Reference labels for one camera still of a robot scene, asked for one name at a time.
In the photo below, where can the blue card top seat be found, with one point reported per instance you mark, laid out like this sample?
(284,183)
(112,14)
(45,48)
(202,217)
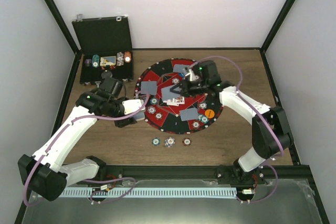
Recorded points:
(180,68)

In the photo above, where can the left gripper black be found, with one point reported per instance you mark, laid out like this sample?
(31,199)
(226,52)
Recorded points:
(121,123)

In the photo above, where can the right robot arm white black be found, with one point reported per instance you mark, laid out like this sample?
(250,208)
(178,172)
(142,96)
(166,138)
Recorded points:
(270,130)

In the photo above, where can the brown poker chip stack table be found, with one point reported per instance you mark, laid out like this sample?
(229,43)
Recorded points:
(186,141)

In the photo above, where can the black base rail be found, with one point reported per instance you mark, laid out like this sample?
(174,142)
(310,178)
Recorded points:
(223,174)

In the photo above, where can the blue card seat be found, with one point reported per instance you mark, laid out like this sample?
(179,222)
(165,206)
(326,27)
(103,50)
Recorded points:
(180,68)
(189,114)
(149,87)

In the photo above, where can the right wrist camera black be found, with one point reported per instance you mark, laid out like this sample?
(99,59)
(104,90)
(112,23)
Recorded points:
(209,72)

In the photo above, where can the green chip stack in case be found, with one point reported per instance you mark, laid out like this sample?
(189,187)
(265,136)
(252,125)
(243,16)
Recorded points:
(95,61)

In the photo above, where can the blue white chips in case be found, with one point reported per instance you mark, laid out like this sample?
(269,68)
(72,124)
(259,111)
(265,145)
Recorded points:
(120,59)

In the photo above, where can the black aluminium frame post left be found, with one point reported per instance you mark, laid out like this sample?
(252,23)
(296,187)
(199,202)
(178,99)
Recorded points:
(61,24)

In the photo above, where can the orange round button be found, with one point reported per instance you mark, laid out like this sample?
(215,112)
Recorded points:
(209,113)

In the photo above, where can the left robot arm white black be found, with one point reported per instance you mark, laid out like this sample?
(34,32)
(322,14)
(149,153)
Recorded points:
(45,172)

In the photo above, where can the green poker chip stack table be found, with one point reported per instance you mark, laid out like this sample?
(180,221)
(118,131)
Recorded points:
(156,141)

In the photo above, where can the blue card bottom seat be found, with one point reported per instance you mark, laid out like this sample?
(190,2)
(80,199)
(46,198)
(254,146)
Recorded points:
(189,114)

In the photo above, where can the purple chip stack in case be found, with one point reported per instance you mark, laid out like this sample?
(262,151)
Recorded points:
(87,62)

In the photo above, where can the metal sheet front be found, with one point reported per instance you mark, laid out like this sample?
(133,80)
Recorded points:
(276,201)

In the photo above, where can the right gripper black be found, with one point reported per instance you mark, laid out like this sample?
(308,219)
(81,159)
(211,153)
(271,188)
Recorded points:
(186,91)

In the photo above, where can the round red black poker mat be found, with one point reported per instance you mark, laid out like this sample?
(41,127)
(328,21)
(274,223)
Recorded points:
(162,73)

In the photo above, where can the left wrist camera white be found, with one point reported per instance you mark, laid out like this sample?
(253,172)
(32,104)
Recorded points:
(133,105)

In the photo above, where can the black aluminium frame post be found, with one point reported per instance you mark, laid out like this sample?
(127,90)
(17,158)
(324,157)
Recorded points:
(288,4)
(61,24)

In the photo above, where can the face up community cards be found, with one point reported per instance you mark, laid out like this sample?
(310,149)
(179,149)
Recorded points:
(175,101)

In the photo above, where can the light blue slotted cable duct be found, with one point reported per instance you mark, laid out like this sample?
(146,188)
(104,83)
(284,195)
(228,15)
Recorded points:
(212,192)

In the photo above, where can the card deck in case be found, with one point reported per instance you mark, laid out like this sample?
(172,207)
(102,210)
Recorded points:
(108,61)

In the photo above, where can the clear dealer button in case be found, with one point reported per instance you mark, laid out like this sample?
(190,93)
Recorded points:
(106,74)

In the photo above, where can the orange chips in case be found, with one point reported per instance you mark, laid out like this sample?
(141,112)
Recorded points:
(127,57)

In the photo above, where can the black poker case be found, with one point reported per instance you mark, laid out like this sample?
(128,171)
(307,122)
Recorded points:
(105,36)

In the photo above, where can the black aluminium frame post right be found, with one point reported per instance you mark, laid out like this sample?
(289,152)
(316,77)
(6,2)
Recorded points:
(288,4)

